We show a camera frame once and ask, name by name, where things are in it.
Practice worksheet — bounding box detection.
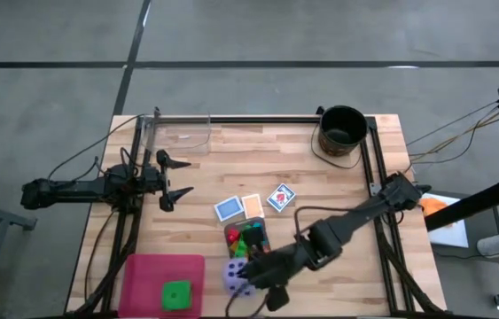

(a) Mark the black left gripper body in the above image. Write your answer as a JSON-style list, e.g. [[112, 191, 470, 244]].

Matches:
[[139, 149, 175, 214]]

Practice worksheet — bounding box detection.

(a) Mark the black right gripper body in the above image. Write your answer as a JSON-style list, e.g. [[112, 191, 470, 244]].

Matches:
[[243, 224, 310, 313]]

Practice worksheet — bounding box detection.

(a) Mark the purple foam die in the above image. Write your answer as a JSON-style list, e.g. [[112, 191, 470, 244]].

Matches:
[[222, 258, 258, 298]]

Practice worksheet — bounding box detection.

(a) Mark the grey translucent plastic bin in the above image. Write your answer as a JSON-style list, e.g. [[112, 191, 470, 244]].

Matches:
[[223, 216, 272, 262]]

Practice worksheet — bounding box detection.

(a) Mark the orange-backed playing card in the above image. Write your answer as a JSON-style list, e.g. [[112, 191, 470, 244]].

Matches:
[[240, 192, 266, 220]]

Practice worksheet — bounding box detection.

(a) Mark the green foam die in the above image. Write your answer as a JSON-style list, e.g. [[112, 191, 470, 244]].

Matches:
[[160, 279, 193, 312]]

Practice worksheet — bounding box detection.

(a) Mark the clear plastic bin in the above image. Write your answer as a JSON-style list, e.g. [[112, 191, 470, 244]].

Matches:
[[141, 113, 213, 156]]

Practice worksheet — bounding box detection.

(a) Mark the pink plastic bin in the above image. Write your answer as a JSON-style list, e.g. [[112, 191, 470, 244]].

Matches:
[[117, 253, 207, 319]]

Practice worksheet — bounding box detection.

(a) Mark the black pumpkin-face bucket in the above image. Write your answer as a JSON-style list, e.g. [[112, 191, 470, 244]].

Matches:
[[309, 105, 369, 170]]

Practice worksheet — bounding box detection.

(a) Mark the orange object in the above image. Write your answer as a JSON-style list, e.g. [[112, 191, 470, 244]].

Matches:
[[419, 197, 449, 218]]

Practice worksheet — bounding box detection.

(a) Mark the white board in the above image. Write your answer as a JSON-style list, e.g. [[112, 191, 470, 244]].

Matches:
[[428, 194, 470, 249]]

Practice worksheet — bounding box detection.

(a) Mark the black diagonal beam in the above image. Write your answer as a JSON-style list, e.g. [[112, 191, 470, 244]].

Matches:
[[424, 174, 499, 232]]

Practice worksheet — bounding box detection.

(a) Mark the white roll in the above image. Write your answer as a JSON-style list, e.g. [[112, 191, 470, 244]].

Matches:
[[477, 231, 499, 258]]

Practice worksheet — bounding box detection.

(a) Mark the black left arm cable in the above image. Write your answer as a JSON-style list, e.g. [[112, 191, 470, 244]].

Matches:
[[47, 113, 144, 183]]

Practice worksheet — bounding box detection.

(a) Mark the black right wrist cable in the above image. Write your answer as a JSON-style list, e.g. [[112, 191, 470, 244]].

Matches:
[[293, 205, 368, 252]]

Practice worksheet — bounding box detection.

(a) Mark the black aluminium rig frame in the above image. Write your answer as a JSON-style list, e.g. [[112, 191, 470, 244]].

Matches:
[[71, 105, 448, 318]]

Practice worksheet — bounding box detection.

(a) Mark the thin cable bundle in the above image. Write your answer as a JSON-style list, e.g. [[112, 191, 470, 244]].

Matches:
[[403, 101, 499, 174]]

